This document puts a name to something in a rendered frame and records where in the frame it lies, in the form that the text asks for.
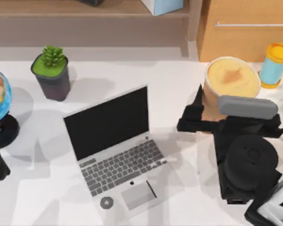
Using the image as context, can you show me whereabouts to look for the pale grey rounded box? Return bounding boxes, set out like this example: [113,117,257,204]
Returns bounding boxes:
[217,95,279,120]

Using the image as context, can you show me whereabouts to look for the tan paper cup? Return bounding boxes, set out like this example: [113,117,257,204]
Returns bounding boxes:
[201,56,262,135]

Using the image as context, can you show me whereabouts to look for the blue can with yellow lid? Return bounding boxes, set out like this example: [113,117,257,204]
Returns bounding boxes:
[258,42,283,90]

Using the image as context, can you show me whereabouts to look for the wooden cupboard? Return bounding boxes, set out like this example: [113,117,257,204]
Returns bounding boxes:
[196,0,283,63]

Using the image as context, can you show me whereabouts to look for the silver laptop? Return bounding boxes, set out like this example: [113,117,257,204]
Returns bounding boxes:
[62,82,178,218]

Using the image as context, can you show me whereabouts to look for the light blue box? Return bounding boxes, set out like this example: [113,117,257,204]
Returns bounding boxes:
[141,0,184,16]

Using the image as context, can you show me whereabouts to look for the wooden open shelves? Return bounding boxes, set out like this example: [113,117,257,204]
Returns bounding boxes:
[0,0,199,57]

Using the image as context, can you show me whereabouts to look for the dark object on shelf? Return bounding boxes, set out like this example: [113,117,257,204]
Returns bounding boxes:
[75,0,106,7]

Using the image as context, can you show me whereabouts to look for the green plant in dark pot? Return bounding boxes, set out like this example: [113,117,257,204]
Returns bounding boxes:
[30,45,71,102]

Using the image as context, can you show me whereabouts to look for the colourful globe on black stand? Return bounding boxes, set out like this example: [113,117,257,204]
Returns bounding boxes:
[0,65,21,149]

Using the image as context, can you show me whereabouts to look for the long metal handle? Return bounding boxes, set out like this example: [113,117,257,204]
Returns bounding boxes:
[214,21,283,27]

